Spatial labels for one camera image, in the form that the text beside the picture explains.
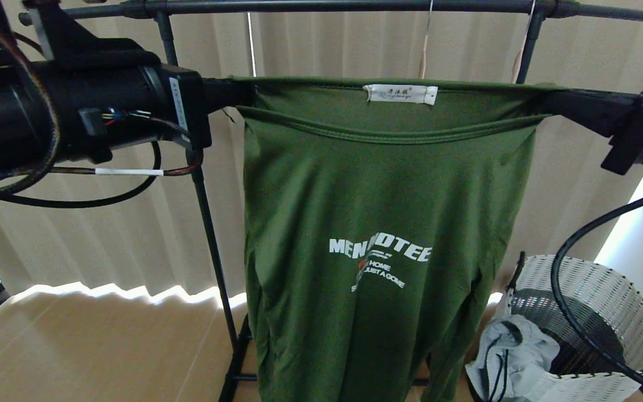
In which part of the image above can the beige curtain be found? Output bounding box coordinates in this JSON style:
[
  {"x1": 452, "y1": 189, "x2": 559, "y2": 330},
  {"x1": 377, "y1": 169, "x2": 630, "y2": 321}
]
[{"x1": 0, "y1": 0, "x2": 643, "y2": 305}]

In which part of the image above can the black clothes rack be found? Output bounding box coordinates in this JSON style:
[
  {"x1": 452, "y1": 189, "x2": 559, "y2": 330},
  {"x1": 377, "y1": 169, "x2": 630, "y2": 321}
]
[{"x1": 17, "y1": 0, "x2": 643, "y2": 402}]

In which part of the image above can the green long-sleeved shirt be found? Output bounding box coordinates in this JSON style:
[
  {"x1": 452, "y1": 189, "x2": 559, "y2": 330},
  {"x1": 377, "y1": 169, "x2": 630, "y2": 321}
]
[{"x1": 229, "y1": 75, "x2": 565, "y2": 402}]

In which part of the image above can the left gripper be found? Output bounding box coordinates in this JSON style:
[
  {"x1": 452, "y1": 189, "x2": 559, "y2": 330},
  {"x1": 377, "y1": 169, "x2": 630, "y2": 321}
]
[{"x1": 0, "y1": 61, "x2": 212, "y2": 168}]

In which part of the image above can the pink clothes hanger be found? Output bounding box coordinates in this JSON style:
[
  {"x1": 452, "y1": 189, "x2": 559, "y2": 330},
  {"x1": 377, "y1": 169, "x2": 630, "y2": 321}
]
[
  {"x1": 419, "y1": 0, "x2": 434, "y2": 79},
  {"x1": 511, "y1": 0, "x2": 538, "y2": 84}
]

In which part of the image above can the black cable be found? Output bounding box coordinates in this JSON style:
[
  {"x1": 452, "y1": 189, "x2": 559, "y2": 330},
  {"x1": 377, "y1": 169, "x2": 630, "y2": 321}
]
[
  {"x1": 0, "y1": 140, "x2": 163, "y2": 210},
  {"x1": 550, "y1": 181, "x2": 643, "y2": 400}
]

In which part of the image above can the white laundry basket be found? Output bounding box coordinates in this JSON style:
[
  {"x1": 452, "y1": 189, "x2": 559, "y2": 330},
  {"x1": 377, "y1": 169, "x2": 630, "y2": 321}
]
[{"x1": 500, "y1": 252, "x2": 643, "y2": 402}]

